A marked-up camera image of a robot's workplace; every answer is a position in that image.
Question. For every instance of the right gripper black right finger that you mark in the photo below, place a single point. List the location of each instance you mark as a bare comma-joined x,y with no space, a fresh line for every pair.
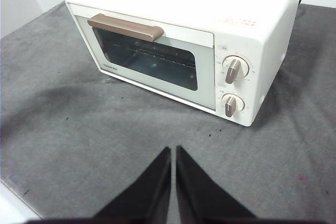
202,197

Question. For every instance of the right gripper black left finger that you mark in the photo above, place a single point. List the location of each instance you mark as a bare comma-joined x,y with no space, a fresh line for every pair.
147,197

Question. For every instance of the beige oven control knob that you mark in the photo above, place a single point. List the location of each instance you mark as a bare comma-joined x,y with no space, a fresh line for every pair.
235,69
232,104

